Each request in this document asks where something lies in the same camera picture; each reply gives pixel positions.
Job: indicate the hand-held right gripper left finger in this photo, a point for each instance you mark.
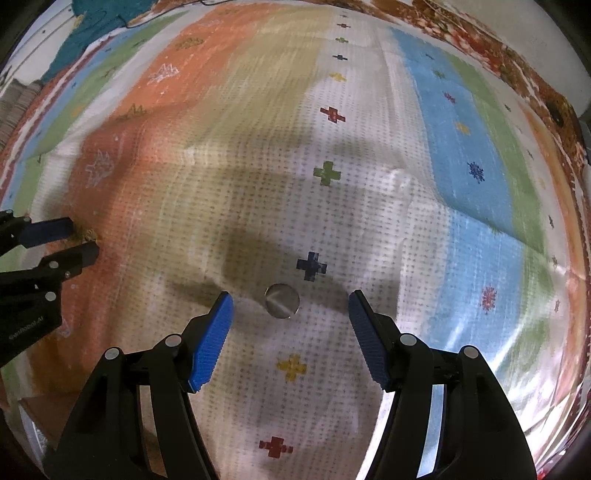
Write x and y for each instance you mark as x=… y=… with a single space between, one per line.
x=212 y=341

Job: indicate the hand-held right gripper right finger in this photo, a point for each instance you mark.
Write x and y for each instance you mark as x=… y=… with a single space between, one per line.
x=369 y=341

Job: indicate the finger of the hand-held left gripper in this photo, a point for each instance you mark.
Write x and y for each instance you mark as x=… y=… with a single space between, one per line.
x=51 y=230
x=78 y=258

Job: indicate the round metal disc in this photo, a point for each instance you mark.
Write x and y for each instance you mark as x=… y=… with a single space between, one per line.
x=281 y=300

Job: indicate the grey striped pillow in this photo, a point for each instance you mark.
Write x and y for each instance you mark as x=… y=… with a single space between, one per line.
x=18 y=101

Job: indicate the striped printed blanket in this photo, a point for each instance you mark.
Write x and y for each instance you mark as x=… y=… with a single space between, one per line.
x=286 y=184

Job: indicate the teal knitted sweater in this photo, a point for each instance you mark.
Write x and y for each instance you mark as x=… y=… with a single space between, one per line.
x=97 y=18

